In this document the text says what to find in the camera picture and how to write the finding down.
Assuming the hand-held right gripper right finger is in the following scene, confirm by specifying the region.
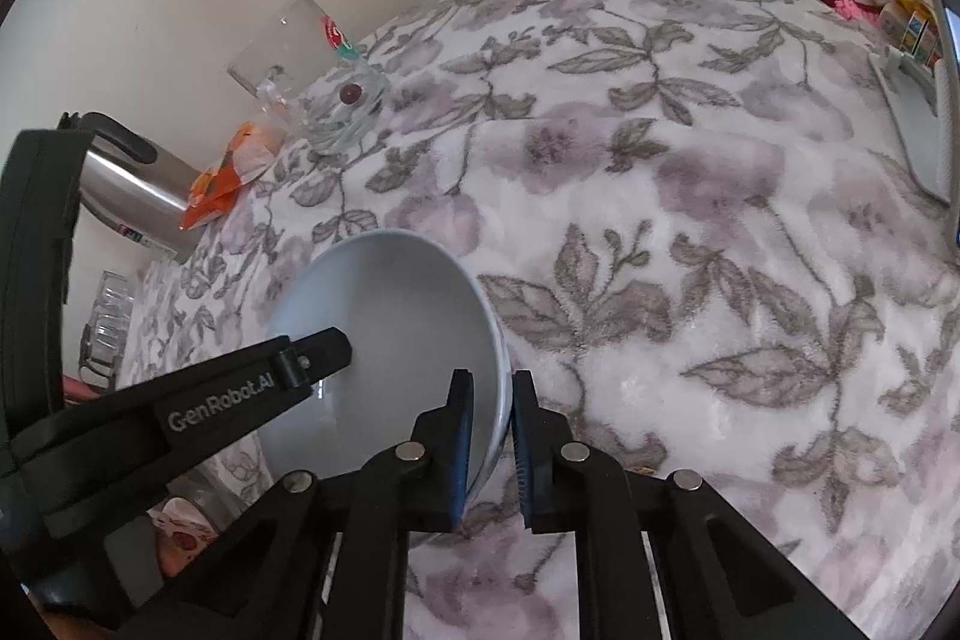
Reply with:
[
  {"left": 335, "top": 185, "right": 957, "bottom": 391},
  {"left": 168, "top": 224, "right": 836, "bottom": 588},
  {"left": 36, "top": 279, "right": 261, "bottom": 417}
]
[{"left": 510, "top": 370, "right": 871, "bottom": 640}]

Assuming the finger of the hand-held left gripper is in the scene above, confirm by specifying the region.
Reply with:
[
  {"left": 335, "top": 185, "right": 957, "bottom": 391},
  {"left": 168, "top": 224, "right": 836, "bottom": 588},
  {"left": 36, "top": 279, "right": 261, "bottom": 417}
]
[{"left": 274, "top": 325, "right": 354, "bottom": 395}]

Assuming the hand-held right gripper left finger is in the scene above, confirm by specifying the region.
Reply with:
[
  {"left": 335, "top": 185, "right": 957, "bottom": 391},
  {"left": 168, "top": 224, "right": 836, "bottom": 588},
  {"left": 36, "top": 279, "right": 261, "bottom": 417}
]
[{"left": 146, "top": 368, "right": 477, "bottom": 640}]

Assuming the light blue bowl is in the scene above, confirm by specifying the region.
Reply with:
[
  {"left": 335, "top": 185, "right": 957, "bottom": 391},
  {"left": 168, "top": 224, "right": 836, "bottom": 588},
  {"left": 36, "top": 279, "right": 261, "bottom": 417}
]
[{"left": 257, "top": 229, "right": 515, "bottom": 547}]

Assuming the strawberry print bowl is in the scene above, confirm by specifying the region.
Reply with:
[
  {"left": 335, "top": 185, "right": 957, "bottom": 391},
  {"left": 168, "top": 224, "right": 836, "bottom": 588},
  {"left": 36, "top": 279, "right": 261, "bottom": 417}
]
[{"left": 146, "top": 496, "right": 222, "bottom": 577}]

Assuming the clear drinking glass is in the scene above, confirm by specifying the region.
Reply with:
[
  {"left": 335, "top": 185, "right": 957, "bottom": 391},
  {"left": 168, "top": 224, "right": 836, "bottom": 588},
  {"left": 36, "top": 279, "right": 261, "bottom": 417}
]
[{"left": 90, "top": 269, "right": 140, "bottom": 341}]

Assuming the orange snack packet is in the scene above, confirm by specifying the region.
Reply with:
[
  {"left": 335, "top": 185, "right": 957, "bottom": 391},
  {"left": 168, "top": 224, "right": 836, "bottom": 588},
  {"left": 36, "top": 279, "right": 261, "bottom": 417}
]
[
  {"left": 178, "top": 160, "right": 256, "bottom": 232},
  {"left": 225, "top": 121, "right": 284, "bottom": 184}
]

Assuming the clear glass mug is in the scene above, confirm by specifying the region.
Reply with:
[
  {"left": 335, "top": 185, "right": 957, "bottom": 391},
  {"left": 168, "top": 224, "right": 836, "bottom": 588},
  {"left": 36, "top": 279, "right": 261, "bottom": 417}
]
[{"left": 226, "top": 0, "right": 391, "bottom": 155}]

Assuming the stainless steel thermos jug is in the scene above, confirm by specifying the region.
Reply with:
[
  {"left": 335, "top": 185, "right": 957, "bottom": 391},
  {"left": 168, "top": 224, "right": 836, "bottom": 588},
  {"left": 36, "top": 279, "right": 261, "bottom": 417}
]
[{"left": 58, "top": 111, "right": 207, "bottom": 266}]

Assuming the pink knitted item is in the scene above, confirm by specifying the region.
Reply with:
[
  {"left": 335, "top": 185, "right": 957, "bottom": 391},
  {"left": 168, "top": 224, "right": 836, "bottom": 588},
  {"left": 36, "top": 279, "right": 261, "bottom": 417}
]
[{"left": 819, "top": 0, "right": 882, "bottom": 22}]

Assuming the colourful printed box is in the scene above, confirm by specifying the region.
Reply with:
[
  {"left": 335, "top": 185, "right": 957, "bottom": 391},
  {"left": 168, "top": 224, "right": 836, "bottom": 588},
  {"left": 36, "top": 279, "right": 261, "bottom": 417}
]
[{"left": 881, "top": 2, "right": 938, "bottom": 60}]

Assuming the glass teapot with black handle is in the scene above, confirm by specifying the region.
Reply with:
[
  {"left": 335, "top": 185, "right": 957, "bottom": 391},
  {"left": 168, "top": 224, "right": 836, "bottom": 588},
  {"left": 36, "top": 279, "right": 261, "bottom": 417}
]
[{"left": 79, "top": 321, "right": 132, "bottom": 390}]

